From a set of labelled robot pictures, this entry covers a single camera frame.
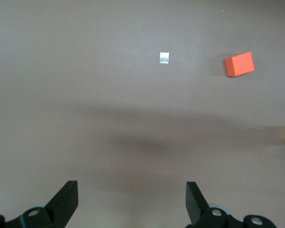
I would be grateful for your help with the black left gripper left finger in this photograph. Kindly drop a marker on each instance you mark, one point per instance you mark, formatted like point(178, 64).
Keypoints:
point(64, 202)

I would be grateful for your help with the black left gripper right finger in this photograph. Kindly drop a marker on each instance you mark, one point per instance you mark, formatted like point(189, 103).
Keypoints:
point(194, 204)

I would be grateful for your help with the brown table cover sheet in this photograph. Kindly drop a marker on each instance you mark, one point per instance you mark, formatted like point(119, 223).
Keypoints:
point(61, 95)

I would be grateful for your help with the orange wooden block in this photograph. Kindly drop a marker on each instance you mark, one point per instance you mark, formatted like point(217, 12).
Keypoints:
point(240, 64)

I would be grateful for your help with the small white paper square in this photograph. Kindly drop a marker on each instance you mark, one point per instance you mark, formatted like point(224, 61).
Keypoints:
point(164, 57)

